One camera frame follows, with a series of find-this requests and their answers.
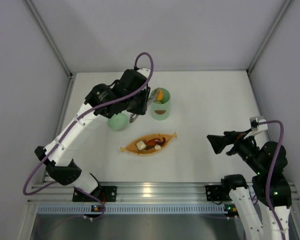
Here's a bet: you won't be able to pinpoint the orange boat-shaped woven tray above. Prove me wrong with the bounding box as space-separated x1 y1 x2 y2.
120 132 178 156

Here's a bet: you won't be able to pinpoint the beige round bun toy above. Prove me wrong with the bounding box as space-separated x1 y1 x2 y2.
154 100 162 105

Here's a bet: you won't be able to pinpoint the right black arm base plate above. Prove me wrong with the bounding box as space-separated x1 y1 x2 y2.
205 184 231 202

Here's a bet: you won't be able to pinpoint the aluminium mounting rail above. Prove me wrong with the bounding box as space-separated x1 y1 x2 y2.
27 164 300 205

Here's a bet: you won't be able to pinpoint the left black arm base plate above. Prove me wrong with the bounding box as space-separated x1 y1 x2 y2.
72 186 117 203

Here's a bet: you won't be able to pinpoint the green round lid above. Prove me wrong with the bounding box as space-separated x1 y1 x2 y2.
107 113 129 131

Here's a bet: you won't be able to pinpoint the purple cable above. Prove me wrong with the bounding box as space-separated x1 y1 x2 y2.
258 120 290 240
23 52 155 221

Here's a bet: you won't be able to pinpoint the white cube food toy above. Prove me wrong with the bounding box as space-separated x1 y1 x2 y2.
135 140 147 151

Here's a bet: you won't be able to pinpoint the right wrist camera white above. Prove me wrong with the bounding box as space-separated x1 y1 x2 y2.
245 116 268 138

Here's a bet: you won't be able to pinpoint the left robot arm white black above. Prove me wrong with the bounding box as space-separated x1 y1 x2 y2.
34 67 153 197

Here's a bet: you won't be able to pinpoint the brown food toy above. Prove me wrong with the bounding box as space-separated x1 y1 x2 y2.
144 137 166 150

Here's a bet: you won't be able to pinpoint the left aluminium frame post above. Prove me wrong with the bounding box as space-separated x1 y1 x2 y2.
22 0 74 137

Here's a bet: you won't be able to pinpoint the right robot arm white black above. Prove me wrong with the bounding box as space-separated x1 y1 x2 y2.
207 130 292 240

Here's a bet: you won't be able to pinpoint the aluminium frame post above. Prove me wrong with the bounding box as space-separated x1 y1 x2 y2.
246 0 294 76
22 0 74 137

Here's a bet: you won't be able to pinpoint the green cylindrical lunch container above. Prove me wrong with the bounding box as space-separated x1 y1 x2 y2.
150 88 171 121

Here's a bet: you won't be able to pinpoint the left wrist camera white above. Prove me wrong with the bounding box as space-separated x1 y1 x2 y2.
137 67 153 82

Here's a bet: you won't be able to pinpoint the orange carrot food toy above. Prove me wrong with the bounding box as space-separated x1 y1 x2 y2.
156 89 164 101

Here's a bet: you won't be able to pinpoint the right aluminium frame post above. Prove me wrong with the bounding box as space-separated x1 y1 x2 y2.
246 0 294 76

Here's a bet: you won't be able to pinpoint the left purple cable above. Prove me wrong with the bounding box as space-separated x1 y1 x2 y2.
23 52 155 221

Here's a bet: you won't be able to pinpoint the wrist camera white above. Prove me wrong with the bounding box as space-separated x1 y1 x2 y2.
245 116 268 138
137 67 153 82

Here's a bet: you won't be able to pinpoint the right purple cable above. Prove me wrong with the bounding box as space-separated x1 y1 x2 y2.
258 120 290 240

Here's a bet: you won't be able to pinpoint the metal tongs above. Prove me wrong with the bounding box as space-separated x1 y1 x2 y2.
128 87 161 124

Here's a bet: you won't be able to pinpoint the slotted grey cable duct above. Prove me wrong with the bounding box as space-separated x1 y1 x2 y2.
37 204 227 215

